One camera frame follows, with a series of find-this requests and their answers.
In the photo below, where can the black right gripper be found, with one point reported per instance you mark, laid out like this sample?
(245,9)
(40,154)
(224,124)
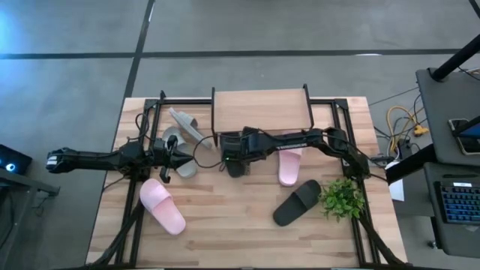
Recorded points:
(232,148)

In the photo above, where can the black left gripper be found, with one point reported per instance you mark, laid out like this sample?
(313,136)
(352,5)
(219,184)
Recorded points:
(165,157)

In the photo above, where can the grey slide sandal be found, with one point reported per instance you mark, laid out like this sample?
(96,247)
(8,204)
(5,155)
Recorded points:
(187,125)
(187,170)

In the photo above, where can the pink slide sandal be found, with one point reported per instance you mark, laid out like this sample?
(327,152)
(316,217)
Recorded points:
(288,168)
(161,206)

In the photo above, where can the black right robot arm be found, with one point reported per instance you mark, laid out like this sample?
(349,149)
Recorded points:
(288,141)

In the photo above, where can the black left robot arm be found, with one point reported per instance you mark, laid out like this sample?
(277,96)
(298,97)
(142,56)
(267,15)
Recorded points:
(93,159)

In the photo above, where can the green artificial plant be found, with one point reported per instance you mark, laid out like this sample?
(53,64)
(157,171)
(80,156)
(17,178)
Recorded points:
(341,198)

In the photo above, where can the grey metal side stand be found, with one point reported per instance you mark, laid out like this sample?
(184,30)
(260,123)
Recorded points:
(22,187)

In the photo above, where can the black device with blue light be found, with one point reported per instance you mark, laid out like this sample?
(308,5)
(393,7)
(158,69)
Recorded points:
(13,159)

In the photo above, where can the white paper sheet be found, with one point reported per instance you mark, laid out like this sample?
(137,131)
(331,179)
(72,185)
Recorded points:
(396,189)

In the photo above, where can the black diagonal beam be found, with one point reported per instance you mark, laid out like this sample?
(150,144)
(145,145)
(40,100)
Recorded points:
(412,163)

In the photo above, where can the grey desk with phone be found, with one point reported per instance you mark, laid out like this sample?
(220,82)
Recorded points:
(438,112)

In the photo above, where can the grey desk with keyboard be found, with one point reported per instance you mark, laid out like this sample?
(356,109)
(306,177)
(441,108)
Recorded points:
(435,232)

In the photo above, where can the smartphone with dark screen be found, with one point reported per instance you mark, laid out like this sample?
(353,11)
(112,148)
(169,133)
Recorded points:
(465,144)

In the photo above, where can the backlit computer keyboard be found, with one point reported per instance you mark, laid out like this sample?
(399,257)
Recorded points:
(461,202)

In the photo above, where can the black diagonal pole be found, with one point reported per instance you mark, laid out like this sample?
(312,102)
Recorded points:
(455,58)

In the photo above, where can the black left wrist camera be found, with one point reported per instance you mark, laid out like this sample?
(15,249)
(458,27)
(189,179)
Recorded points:
(159,144)

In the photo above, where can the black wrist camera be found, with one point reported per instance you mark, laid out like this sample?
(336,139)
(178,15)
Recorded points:
(159,144)
(250,138)

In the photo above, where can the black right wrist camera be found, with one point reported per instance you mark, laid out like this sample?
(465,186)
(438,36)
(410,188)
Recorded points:
(250,138)

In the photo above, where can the wooden shelf with black frame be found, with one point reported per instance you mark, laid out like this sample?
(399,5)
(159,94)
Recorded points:
(262,108)

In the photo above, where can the black aluminium table frame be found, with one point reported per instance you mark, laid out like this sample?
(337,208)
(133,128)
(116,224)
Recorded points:
(133,225)

